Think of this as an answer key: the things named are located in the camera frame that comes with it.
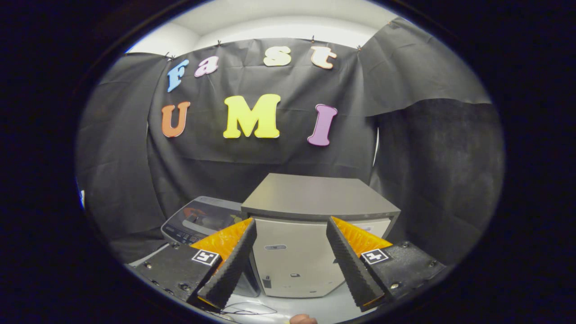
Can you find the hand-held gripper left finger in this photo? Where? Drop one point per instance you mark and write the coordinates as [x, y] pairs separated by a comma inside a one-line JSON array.
[[229, 267]]

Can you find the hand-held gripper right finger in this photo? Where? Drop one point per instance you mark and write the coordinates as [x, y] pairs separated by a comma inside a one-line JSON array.
[[351, 267]]

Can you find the grey washing machine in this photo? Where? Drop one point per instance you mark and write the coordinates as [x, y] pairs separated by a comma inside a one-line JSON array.
[[177, 231]]

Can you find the beige cabinet with dark top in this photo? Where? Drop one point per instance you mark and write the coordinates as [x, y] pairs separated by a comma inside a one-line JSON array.
[[315, 198]]

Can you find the black backdrop cloth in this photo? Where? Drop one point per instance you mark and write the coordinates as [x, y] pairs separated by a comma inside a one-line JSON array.
[[279, 157]]

